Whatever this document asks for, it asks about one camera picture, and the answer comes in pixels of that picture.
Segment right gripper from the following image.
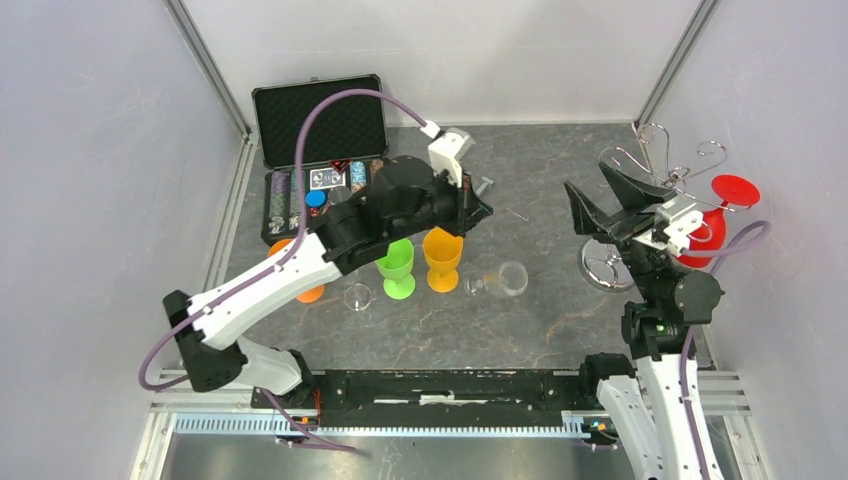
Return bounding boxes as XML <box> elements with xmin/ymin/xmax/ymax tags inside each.
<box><xmin>565</xmin><ymin>159</ymin><xmax>678</xmax><ymax>303</ymax></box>

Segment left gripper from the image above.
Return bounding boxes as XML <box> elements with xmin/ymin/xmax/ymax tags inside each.
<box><xmin>389</xmin><ymin>165</ymin><xmax>493</xmax><ymax>244</ymax></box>

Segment yellow-orange wine glass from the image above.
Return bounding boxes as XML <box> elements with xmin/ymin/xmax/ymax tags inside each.
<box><xmin>422</xmin><ymin>227</ymin><xmax>464</xmax><ymax>294</ymax></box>

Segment clear wine glass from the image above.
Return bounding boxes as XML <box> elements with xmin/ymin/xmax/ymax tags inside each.
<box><xmin>463</xmin><ymin>260</ymin><xmax>529</xmax><ymax>298</ymax></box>
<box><xmin>343</xmin><ymin>271</ymin><xmax>373</xmax><ymax>313</ymax></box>

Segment green wine glass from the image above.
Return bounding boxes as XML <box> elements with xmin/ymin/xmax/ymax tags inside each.
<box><xmin>375</xmin><ymin>239</ymin><xmax>416</xmax><ymax>300</ymax></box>

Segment red wine glass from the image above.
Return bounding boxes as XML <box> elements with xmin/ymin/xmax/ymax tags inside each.
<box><xmin>689</xmin><ymin>174</ymin><xmax>761</xmax><ymax>251</ymax></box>

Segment orange wine glass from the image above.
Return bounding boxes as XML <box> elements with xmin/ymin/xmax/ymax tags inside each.
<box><xmin>268</xmin><ymin>238</ymin><xmax>325</xmax><ymax>304</ymax></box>

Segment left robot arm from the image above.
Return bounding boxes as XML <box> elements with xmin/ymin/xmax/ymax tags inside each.
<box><xmin>163</xmin><ymin>156</ymin><xmax>493</xmax><ymax>408</ymax></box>

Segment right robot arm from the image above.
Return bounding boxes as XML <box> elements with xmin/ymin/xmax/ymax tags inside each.
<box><xmin>564</xmin><ymin>162</ymin><xmax>724</xmax><ymax>479</ymax></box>

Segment chrome wine glass rack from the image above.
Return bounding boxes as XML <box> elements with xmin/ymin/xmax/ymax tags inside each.
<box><xmin>579</xmin><ymin>123</ymin><xmax>735</xmax><ymax>293</ymax></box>

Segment long grey toy brick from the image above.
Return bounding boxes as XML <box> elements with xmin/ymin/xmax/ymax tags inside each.
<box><xmin>475</xmin><ymin>176</ymin><xmax>494</xmax><ymax>198</ymax></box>

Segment black poker chip case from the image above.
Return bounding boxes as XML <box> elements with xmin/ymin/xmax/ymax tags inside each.
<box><xmin>251</xmin><ymin>73</ymin><xmax>388</xmax><ymax>246</ymax></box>

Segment playing card deck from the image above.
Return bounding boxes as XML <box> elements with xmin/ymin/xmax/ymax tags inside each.
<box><xmin>309</xmin><ymin>167</ymin><xmax>347</xmax><ymax>190</ymax></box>

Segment blue round chip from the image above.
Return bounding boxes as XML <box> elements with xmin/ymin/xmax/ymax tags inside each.
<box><xmin>305</xmin><ymin>190</ymin><xmax>327</xmax><ymax>209</ymax></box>

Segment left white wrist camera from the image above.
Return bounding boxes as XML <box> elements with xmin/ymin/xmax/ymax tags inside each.
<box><xmin>419</xmin><ymin>120</ymin><xmax>475</xmax><ymax>187</ymax></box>

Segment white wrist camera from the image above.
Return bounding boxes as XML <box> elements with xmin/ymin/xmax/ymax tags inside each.
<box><xmin>651</xmin><ymin>196</ymin><xmax>703</xmax><ymax>257</ymax></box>
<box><xmin>419</xmin><ymin>120</ymin><xmax>475</xmax><ymax>187</ymax></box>

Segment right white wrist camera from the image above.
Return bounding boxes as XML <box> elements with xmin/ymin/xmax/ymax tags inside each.
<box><xmin>651</xmin><ymin>196</ymin><xmax>703</xmax><ymax>257</ymax></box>

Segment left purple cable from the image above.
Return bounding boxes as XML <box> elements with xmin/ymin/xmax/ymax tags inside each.
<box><xmin>137</xmin><ymin>88</ymin><xmax>442</xmax><ymax>455</ymax></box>

